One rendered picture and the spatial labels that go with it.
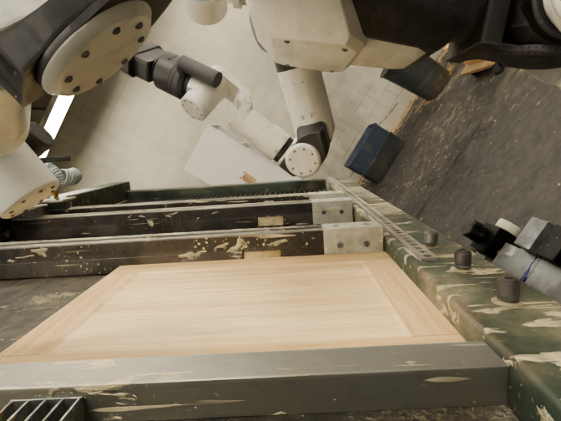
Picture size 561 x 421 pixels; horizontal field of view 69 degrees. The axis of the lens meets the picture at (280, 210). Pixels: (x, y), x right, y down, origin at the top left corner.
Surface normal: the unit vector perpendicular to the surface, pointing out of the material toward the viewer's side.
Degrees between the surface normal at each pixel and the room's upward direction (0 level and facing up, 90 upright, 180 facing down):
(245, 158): 90
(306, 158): 90
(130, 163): 90
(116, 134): 90
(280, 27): 102
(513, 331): 56
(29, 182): 108
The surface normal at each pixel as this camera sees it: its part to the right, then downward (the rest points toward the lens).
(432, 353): -0.06, -0.99
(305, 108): -0.19, 0.43
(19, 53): -0.02, 0.29
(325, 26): -0.19, 0.79
